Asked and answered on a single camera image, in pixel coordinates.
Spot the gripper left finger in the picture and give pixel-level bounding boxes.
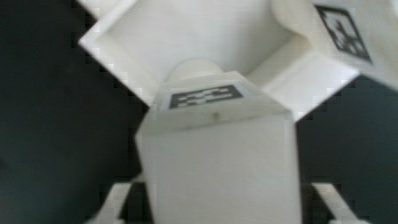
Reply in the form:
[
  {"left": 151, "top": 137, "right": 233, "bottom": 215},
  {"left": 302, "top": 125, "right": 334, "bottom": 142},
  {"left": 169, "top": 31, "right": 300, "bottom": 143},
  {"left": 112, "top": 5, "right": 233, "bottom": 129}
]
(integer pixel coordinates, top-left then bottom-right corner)
[{"left": 83, "top": 182, "right": 133, "bottom": 224}]

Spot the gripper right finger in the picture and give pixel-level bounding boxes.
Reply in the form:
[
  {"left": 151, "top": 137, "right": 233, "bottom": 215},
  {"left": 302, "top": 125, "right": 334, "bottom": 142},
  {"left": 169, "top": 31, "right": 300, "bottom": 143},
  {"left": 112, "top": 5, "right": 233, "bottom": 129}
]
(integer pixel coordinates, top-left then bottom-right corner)
[{"left": 311, "top": 182, "right": 371, "bottom": 224}]

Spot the white chair leg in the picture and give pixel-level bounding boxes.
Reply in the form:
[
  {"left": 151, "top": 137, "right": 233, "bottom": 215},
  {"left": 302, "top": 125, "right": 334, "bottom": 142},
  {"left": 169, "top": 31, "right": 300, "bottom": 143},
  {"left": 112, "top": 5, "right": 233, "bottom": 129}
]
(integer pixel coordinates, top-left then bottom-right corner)
[
  {"left": 272, "top": 0, "right": 398, "bottom": 91},
  {"left": 135, "top": 59, "right": 302, "bottom": 224}
]

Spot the white chair seat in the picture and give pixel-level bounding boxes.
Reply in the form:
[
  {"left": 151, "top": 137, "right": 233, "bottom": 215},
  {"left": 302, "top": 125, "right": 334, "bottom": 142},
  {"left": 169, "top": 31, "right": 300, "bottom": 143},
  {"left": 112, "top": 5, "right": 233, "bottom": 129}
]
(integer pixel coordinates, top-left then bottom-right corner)
[{"left": 76, "top": 0, "right": 359, "bottom": 118}]

